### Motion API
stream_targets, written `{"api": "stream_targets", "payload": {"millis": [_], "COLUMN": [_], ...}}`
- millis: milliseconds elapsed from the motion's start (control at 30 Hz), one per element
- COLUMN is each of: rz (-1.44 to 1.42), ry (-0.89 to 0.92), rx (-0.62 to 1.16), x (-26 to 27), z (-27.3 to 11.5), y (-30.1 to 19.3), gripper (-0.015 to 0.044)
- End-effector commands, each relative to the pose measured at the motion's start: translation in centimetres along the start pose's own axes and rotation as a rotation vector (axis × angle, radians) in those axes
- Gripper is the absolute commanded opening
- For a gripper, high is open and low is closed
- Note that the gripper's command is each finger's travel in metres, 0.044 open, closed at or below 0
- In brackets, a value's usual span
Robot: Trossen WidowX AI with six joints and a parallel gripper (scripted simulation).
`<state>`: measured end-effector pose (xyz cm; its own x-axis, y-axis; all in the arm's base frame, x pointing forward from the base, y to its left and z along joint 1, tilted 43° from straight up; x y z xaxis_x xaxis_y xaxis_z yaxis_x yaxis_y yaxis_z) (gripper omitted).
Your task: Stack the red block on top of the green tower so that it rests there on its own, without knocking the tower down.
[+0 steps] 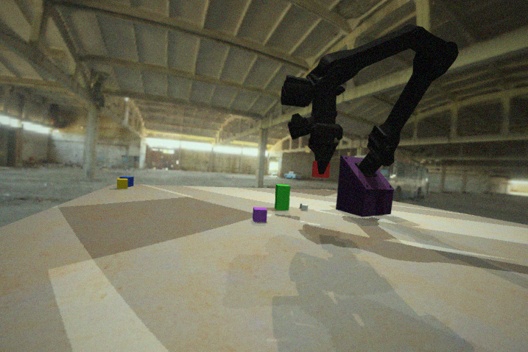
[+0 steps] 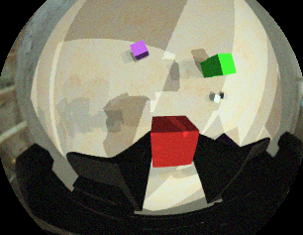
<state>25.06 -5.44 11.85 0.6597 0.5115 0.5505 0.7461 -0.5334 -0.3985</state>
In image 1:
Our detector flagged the green block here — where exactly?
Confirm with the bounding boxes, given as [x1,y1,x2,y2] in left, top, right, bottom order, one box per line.
[275,197,290,211]
[275,184,290,199]

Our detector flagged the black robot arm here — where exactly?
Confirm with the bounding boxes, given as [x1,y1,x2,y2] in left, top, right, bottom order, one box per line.
[281,24,459,177]

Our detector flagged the purple cube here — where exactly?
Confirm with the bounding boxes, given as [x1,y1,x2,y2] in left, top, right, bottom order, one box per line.
[253,207,267,222]

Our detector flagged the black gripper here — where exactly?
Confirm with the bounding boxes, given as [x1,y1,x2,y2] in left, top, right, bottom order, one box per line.
[308,105,343,175]

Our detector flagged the red block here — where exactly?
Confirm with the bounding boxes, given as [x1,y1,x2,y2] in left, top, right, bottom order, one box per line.
[311,161,330,178]

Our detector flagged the yellow block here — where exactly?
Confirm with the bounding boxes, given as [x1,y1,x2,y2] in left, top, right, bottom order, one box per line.
[117,179,127,189]

